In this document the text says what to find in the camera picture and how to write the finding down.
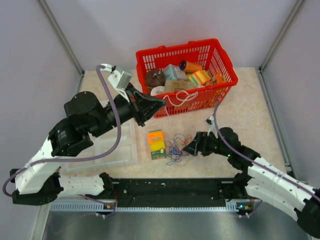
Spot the brown cardboard box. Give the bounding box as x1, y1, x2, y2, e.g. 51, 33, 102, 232
164, 80, 196, 93

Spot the orange small packet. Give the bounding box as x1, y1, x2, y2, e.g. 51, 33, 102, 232
211, 73, 227, 85

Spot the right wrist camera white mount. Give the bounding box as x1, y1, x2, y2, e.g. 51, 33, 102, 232
205, 115, 217, 134

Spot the teal white box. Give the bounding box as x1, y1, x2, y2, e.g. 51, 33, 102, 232
163, 64, 188, 81

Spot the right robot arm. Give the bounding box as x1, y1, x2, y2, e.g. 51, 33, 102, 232
183, 127, 320, 239

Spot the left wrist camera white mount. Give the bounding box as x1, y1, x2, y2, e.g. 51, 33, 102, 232
101, 63, 133, 100

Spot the brown round object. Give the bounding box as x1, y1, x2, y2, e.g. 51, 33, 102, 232
145, 68, 166, 88

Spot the orange yellow sponge pack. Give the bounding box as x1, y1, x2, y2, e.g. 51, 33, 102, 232
147, 129, 167, 160

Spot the white tape roll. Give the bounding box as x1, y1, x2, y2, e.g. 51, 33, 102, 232
150, 85, 165, 96

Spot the yellow green striped sponge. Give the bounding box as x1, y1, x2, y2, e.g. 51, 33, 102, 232
188, 70, 212, 86

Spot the coloured wire bundle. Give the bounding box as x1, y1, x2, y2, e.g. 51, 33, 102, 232
163, 129, 193, 166

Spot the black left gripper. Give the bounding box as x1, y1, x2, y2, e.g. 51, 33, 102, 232
89, 83, 168, 139

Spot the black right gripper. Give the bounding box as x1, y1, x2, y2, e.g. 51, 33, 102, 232
183, 131, 231, 157

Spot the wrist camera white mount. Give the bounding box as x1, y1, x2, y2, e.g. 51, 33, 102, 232
101, 63, 133, 100
205, 115, 217, 134

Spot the white wire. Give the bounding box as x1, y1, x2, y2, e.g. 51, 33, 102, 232
162, 90, 200, 137

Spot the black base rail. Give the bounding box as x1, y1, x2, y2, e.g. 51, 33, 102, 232
97, 178, 250, 208

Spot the clear plastic compartment tray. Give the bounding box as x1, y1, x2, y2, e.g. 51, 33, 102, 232
66, 99, 140, 171

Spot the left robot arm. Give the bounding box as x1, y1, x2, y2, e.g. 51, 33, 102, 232
9, 83, 167, 206

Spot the orange bottle dark cap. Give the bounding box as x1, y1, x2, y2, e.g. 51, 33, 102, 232
179, 60, 203, 73

